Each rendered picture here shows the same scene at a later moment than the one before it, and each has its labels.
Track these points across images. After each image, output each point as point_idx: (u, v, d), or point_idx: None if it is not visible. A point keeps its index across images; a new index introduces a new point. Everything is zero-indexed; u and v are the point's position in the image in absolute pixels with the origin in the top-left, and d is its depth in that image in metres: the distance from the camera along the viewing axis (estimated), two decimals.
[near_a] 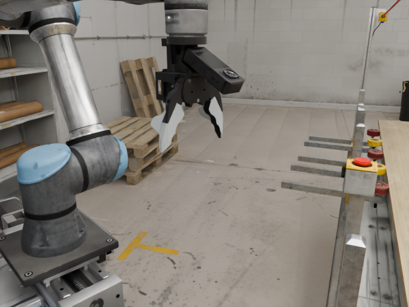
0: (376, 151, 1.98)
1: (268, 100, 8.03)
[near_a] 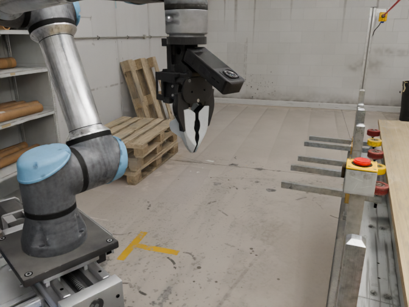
0: (376, 151, 1.98)
1: (268, 100, 8.03)
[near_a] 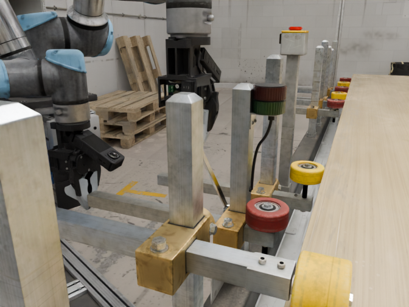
0: (342, 86, 2.18)
1: None
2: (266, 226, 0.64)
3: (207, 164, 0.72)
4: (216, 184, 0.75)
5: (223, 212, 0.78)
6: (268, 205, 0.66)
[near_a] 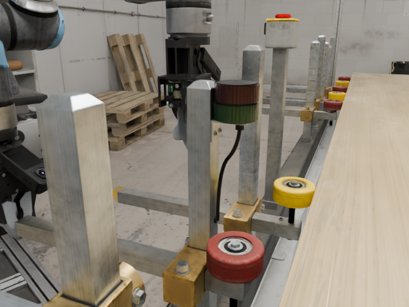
0: (340, 86, 2.01)
1: None
2: (232, 275, 0.47)
3: None
4: None
5: (185, 239, 0.61)
6: (235, 245, 0.49)
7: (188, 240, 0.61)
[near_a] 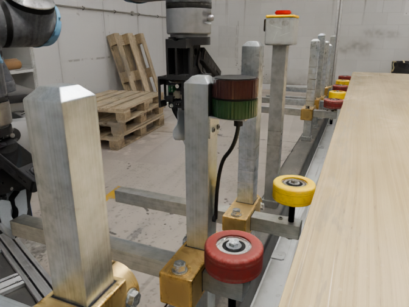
0: (341, 84, 1.99)
1: None
2: (230, 275, 0.45)
3: None
4: None
5: (184, 237, 0.60)
6: (234, 244, 0.48)
7: (186, 239, 0.59)
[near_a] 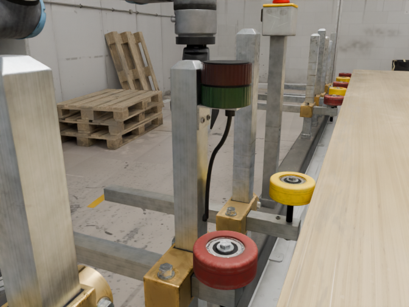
0: (341, 81, 1.95)
1: (259, 83, 8.00)
2: (221, 281, 0.41)
3: None
4: None
5: (173, 238, 0.55)
6: (225, 246, 0.43)
7: (175, 239, 0.55)
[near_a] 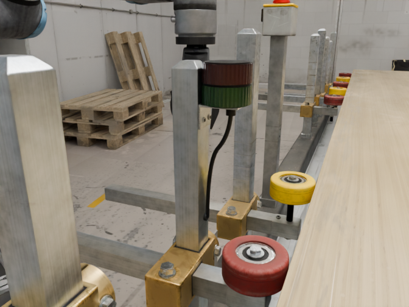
0: (341, 81, 1.95)
1: (259, 83, 8.01)
2: (253, 287, 0.40)
3: None
4: None
5: (174, 237, 0.56)
6: (255, 251, 0.42)
7: None
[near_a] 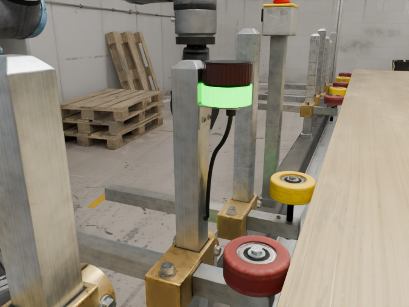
0: (341, 81, 1.95)
1: (259, 83, 8.01)
2: (254, 288, 0.40)
3: None
4: None
5: (174, 237, 0.56)
6: (257, 252, 0.42)
7: None
